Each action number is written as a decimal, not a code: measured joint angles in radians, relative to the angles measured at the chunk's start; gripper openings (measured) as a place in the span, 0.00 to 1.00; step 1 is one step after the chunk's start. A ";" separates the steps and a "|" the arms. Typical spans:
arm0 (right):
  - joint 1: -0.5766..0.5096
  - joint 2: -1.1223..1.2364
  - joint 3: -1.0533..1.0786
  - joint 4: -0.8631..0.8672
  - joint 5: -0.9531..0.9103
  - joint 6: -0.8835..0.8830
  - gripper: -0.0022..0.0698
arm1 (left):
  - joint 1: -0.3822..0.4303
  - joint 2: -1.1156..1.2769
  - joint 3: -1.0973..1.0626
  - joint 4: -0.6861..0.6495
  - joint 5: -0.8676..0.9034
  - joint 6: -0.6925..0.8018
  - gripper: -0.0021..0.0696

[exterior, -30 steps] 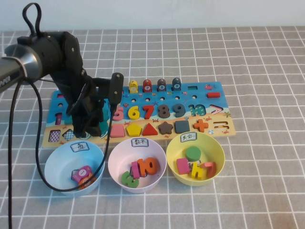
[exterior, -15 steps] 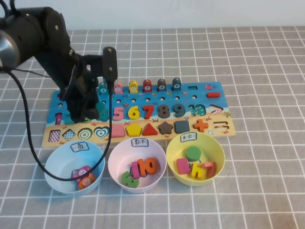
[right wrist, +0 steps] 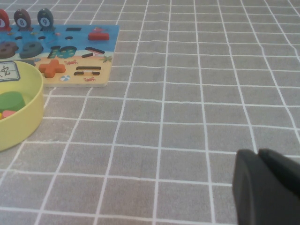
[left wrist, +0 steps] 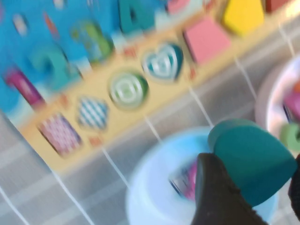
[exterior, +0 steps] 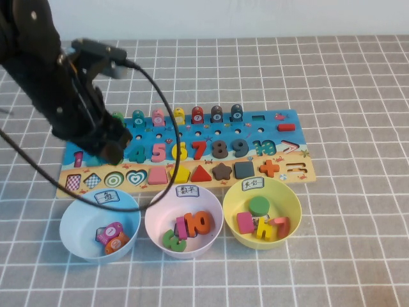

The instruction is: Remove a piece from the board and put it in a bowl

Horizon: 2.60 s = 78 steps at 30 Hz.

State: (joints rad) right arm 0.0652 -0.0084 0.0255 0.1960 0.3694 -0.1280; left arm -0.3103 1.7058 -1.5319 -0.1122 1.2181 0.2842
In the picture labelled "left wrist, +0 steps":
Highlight magenta wooden piece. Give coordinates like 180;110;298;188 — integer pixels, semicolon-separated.
283;90;300;113

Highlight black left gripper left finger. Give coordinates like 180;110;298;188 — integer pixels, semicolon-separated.
191;152;270;225

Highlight colourful wooden puzzle board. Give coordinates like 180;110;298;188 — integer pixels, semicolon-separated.
0;0;300;175

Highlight pink square piece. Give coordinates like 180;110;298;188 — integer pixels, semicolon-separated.
182;15;232;66

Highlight teal number two piece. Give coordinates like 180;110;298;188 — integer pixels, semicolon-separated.
30;44;81;92

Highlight light blue bowl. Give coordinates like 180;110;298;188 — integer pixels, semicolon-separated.
125;127;280;225

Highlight pink wooden piece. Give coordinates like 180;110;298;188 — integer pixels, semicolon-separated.
184;161;199;200

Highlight teal heart piece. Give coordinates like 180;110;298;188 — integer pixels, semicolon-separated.
207;118;299;209

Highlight grey checked tablecloth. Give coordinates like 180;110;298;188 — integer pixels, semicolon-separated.
0;14;300;225

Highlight pink number five piece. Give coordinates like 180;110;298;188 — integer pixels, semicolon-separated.
167;0;191;14

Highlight yellow pentagon piece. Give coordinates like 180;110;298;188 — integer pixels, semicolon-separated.
221;0;266;38

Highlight pink bowl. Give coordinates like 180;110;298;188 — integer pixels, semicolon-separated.
254;54;300;146

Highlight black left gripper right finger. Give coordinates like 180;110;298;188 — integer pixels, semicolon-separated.
288;153;300;214

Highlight green wooden piece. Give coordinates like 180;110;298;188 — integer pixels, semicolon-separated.
280;122;300;146

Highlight teal number four piece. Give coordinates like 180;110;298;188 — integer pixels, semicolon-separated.
118;0;163;35

